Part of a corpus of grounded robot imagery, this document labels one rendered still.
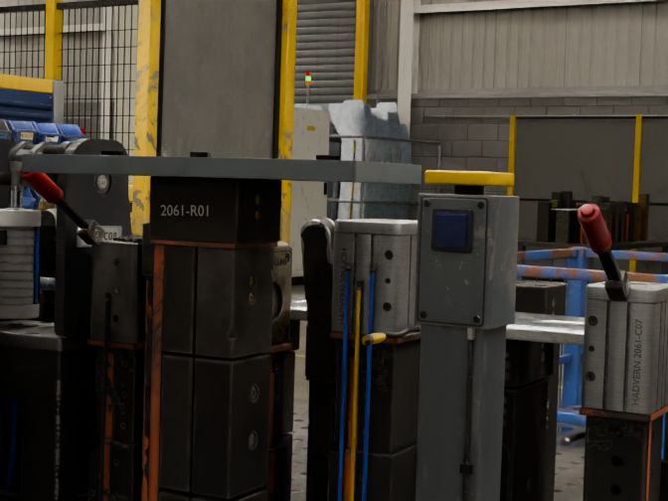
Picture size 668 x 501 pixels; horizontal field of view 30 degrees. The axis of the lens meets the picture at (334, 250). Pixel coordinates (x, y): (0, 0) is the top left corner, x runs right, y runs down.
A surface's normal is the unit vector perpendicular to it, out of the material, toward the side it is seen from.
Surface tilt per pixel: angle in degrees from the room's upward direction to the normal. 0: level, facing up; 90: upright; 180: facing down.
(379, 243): 90
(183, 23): 90
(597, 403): 90
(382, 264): 90
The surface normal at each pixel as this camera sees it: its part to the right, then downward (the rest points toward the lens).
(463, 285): -0.47, 0.04
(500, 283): 0.88, 0.05
